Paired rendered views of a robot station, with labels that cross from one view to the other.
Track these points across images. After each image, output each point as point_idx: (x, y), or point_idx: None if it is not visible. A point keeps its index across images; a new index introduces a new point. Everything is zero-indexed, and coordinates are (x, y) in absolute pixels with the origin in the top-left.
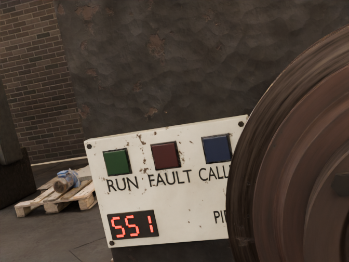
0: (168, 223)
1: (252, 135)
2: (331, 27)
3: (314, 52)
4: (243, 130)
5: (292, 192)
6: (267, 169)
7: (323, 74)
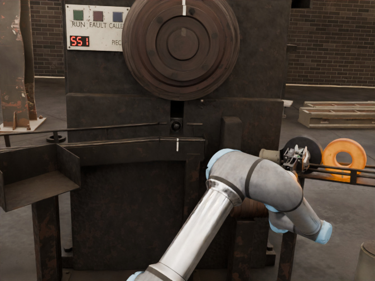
0: (94, 42)
1: (134, 7)
2: None
3: None
4: (132, 5)
5: (144, 24)
6: (138, 18)
7: None
